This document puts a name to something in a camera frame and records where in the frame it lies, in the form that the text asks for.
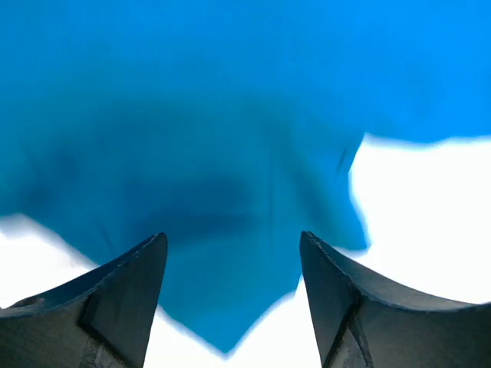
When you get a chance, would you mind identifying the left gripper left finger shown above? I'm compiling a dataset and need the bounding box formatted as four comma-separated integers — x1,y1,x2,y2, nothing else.
1,233,167,368

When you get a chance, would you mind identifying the blue t shirt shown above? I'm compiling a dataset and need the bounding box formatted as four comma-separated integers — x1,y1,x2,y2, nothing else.
1,1,490,353

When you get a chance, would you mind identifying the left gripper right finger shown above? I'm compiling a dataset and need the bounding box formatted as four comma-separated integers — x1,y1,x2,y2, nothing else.
300,232,490,368

